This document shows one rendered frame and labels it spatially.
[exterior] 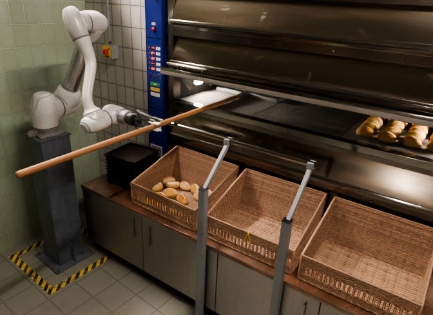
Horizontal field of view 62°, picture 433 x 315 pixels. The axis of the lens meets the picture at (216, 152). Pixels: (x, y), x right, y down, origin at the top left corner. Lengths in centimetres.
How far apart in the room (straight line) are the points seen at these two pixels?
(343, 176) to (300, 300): 72
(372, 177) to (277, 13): 104
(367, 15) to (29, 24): 218
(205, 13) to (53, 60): 127
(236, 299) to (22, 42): 222
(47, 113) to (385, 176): 204
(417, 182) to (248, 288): 106
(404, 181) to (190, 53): 150
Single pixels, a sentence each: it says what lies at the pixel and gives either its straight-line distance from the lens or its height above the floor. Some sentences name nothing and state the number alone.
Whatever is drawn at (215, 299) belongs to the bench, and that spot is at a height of 19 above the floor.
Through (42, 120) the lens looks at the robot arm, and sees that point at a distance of 255.
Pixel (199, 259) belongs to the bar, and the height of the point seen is 49.
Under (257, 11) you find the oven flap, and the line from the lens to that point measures 224.
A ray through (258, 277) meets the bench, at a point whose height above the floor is 52.
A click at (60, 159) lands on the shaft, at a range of 173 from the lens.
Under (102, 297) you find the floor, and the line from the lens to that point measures 273.
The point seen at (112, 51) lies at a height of 146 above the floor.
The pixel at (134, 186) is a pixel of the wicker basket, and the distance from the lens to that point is 247.
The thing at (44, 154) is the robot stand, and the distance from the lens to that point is 258.
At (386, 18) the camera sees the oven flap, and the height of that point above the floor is 183.
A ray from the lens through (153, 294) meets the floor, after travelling 270.
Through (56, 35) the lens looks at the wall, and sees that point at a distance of 309.
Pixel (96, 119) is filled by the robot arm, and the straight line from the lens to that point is 218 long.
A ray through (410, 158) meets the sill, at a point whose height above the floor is 118.
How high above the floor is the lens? 189
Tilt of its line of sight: 23 degrees down
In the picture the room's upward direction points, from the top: 3 degrees clockwise
